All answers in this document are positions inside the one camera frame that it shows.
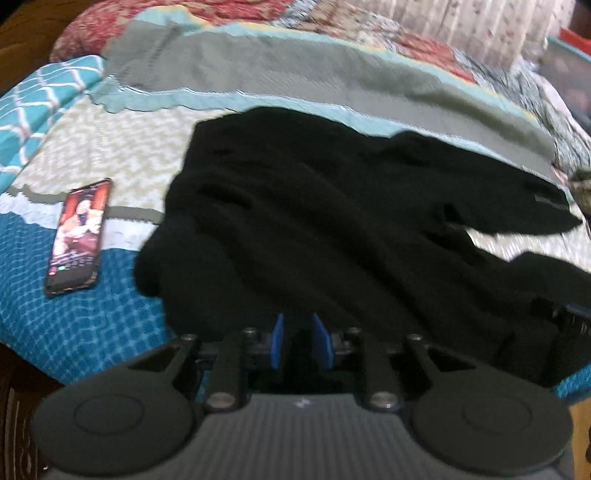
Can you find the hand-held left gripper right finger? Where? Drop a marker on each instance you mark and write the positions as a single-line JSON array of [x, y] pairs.
[[322, 344]]

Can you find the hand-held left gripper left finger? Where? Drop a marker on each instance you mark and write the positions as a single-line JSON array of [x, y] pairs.
[[278, 344]]

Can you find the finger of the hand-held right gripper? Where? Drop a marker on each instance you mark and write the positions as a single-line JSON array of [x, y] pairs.
[[577, 323]]

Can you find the black pants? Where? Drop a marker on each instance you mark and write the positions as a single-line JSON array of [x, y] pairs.
[[351, 230]]

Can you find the brown mottled cloth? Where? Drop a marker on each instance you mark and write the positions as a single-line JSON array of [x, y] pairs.
[[582, 187]]

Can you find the smartphone with lit screen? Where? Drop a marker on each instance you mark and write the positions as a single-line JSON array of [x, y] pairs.
[[78, 233]]

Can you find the dark teal-edged object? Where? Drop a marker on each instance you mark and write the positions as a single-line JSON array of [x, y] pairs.
[[570, 69]]

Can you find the striped teal grey beige bedspread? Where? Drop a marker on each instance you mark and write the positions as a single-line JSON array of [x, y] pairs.
[[286, 74]]

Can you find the red patchwork quilt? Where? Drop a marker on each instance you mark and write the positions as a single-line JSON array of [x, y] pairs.
[[415, 41]]

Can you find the floral striped pillow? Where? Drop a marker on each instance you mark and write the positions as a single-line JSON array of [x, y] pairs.
[[461, 23]]

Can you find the teal lattice pillow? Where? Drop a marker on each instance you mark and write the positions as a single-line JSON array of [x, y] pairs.
[[41, 106]]

